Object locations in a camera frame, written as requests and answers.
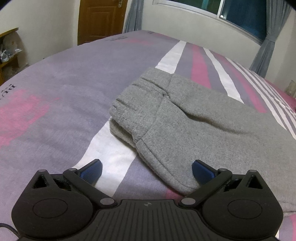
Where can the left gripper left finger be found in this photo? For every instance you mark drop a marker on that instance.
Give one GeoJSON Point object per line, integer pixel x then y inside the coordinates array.
{"type": "Point", "coordinates": [60, 205]}

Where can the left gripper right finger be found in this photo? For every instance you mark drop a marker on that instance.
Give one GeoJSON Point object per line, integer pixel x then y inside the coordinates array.
{"type": "Point", "coordinates": [228, 205]}

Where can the grey sweatpants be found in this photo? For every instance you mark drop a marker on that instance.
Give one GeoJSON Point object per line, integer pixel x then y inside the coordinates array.
{"type": "Point", "coordinates": [172, 121]}

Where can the striped pink purple bedsheet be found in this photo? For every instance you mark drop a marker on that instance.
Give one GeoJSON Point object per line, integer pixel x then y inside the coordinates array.
{"type": "Point", "coordinates": [55, 115]}

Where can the glass jar on nightstand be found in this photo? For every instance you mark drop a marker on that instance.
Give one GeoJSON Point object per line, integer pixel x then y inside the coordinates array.
{"type": "Point", "coordinates": [291, 89]}

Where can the wooden shelf with clutter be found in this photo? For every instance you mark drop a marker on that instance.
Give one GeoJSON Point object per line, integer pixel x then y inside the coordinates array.
{"type": "Point", "coordinates": [9, 50]}

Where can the brown wooden door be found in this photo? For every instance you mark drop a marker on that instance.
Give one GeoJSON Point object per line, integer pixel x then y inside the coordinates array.
{"type": "Point", "coordinates": [99, 19]}

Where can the right grey curtain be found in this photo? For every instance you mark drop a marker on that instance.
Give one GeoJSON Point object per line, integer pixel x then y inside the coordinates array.
{"type": "Point", "coordinates": [277, 12]}

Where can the grey curtain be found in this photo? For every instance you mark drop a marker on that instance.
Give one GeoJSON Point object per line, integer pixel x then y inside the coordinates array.
{"type": "Point", "coordinates": [277, 12]}
{"type": "Point", "coordinates": [134, 18]}

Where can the left grey curtain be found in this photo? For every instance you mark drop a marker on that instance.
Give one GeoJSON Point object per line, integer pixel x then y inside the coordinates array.
{"type": "Point", "coordinates": [134, 18]}

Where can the aluminium frame window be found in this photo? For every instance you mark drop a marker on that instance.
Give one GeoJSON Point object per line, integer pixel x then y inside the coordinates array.
{"type": "Point", "coordinates": [246, 15]}

